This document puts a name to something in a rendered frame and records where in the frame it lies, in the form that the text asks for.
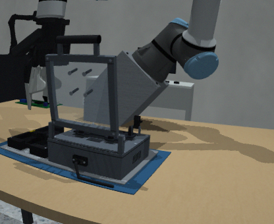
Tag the green circuit board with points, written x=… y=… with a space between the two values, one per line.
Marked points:
x=38 y=103

